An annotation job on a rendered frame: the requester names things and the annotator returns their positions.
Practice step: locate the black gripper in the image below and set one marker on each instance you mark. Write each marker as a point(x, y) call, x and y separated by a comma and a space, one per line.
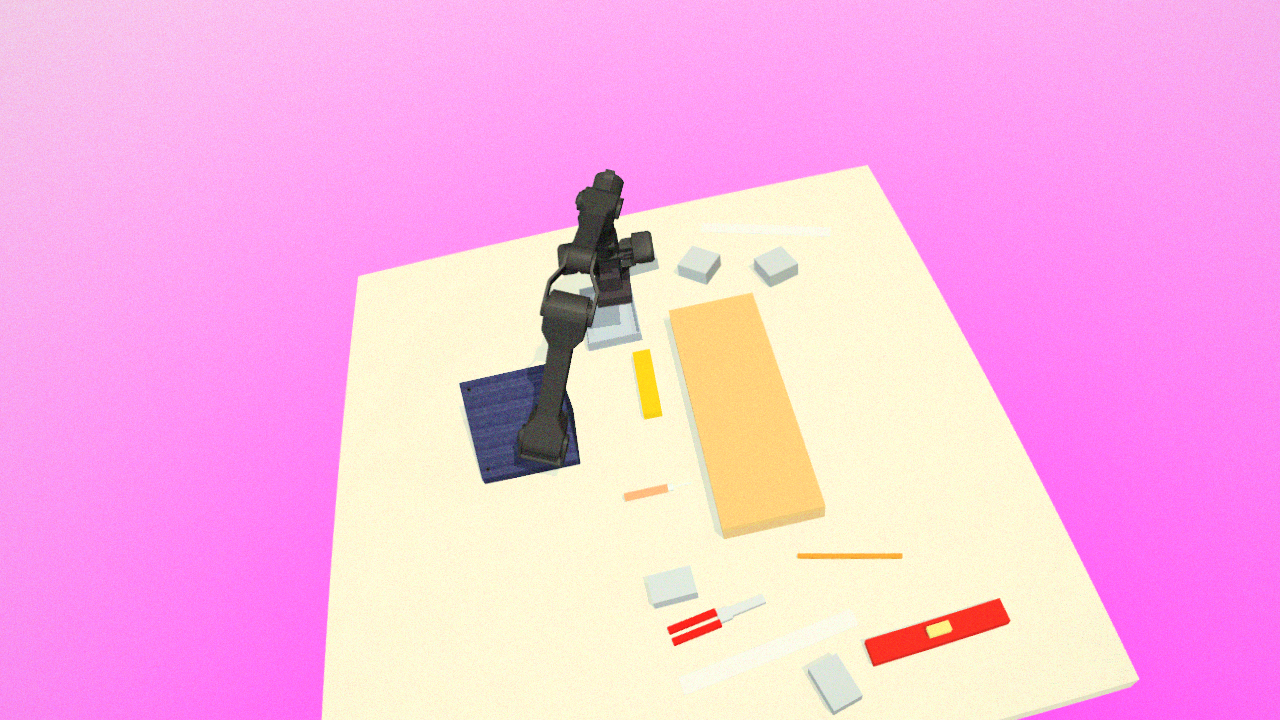
point(636, 249)

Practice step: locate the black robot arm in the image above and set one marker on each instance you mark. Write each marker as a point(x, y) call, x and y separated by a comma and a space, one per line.
point(565, 318)

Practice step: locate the awl with tan handle and thin metal point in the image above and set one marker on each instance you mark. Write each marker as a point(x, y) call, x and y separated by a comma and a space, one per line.
point(651, 491)

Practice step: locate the tan rectangular panel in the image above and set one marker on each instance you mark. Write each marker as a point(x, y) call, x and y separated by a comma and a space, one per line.
point(760, 472)

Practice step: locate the yellow flat bar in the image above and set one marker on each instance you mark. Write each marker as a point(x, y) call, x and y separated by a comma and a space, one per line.
point(647, 384)

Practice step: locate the orange thin bar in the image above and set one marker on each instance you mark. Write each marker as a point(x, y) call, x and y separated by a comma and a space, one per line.
point(849, 556)

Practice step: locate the red flat bar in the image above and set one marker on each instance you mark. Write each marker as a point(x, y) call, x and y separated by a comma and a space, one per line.
point(936, 632)

